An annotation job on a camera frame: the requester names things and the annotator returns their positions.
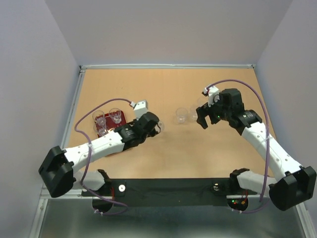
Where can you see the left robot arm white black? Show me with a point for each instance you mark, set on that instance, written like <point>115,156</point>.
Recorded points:
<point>60,165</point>

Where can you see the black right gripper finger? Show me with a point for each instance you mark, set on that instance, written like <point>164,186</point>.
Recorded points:
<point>206,111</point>
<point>201,120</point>

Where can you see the red tray with gold rim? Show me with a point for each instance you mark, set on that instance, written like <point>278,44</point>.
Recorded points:
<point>109,141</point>

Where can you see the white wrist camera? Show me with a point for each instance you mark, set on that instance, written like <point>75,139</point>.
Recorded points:
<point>212,93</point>
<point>139,108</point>

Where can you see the clear glass lone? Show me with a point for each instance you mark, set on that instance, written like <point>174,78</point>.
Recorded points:
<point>162,126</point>

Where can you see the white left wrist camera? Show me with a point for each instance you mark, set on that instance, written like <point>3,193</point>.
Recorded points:
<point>139,108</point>

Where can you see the clear glass from corner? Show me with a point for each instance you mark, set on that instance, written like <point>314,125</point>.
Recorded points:
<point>99,117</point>

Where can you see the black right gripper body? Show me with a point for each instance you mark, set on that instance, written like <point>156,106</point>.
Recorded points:
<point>218,110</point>

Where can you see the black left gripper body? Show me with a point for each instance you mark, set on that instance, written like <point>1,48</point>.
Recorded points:
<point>149,134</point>

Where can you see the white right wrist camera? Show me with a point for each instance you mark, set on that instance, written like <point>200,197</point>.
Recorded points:
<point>212,93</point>

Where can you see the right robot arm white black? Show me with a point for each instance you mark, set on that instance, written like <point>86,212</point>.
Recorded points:
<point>291,183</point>

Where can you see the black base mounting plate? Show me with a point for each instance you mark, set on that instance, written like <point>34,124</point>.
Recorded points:
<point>164,192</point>

